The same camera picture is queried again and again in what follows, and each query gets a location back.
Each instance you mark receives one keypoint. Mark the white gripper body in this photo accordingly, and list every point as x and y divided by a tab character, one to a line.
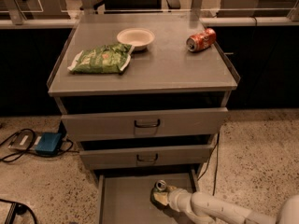
175	197

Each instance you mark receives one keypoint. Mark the green soda can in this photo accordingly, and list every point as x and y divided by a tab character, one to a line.
159	186

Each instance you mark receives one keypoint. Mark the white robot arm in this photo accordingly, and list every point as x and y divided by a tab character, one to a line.
202	208

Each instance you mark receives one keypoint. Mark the bottom grey drawer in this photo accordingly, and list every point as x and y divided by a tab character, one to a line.
124	194

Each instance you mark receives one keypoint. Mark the grey drawer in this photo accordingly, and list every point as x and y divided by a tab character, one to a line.
146	152
143	124
124	194

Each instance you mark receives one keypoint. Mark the middle grey drawer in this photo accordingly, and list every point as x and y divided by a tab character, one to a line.
146	152

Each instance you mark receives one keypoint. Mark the top grey drawer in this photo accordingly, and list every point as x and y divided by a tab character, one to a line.
143	124

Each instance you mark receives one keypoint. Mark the grey drawer cabinet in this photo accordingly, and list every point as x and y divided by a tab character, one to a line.
165	76

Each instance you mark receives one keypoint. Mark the orange soda can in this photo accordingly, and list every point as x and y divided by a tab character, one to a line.
201	41

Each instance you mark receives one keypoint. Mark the blue power box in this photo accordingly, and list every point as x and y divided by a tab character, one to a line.
48	144

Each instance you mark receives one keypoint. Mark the black object bottom left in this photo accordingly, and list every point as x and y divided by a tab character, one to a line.
17	209

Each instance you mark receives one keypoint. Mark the green chip bag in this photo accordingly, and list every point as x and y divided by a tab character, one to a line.
107	59

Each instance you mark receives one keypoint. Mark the silver flat device on floor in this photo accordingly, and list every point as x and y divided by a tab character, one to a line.
25	140

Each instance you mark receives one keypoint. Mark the white paper bowl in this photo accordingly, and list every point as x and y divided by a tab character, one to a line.
139	38

